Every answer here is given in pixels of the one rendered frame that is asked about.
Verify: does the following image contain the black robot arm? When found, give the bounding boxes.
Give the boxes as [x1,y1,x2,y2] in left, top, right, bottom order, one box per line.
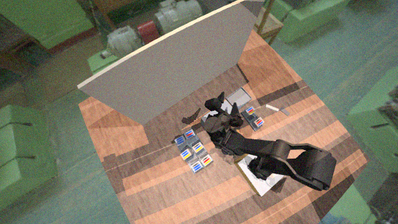
[204,114,336,191]

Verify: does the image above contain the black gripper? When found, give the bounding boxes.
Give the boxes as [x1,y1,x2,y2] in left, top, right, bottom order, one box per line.
[205,91,243,129]

